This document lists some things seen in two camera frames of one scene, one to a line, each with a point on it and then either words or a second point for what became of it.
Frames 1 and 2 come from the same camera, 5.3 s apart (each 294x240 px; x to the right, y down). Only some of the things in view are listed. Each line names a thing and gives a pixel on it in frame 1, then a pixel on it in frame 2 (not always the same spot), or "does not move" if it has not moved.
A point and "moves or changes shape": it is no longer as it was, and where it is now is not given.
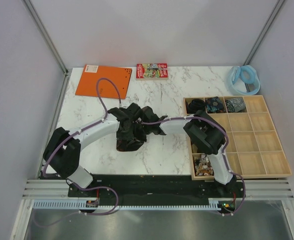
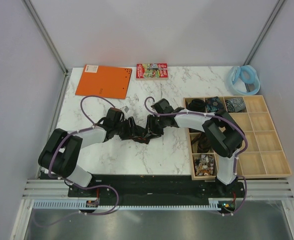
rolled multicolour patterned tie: [202, 166] does not move
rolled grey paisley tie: [235, 105] does not move
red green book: [152, 71] does not move
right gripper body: [142, 131] -> [156, 123]
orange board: [91, 74] does not move
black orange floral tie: [130, 138] moves or changes shape
